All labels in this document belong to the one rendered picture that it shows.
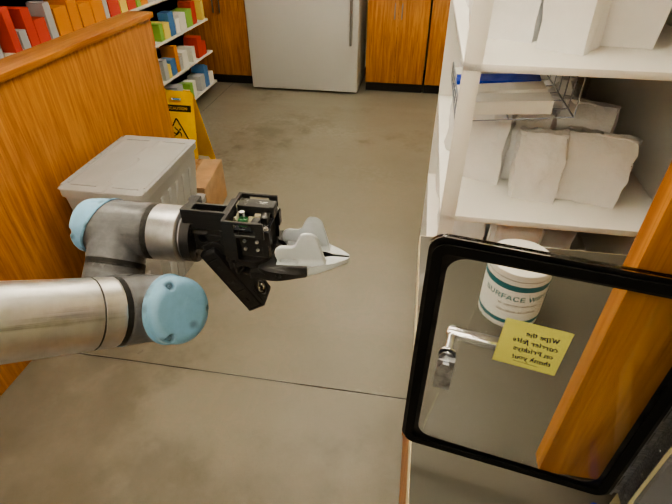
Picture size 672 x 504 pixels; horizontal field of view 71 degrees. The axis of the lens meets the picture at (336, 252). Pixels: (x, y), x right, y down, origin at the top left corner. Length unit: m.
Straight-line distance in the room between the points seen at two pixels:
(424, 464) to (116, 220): 0.61
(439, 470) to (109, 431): 1.57
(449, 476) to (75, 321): 0.61
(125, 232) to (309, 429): 1.48
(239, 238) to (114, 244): 0.16
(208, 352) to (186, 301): 1.78
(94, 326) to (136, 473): 1.56
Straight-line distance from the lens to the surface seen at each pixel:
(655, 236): 0.60
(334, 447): 1.96
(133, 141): 2.77
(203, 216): 0.61
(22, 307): 0.50
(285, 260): 0.60
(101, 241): 0.67
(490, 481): 0.88
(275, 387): 2.13
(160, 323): 0.52
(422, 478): 0.86
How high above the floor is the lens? 1.69
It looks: 37 degrees down
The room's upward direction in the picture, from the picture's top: straight up
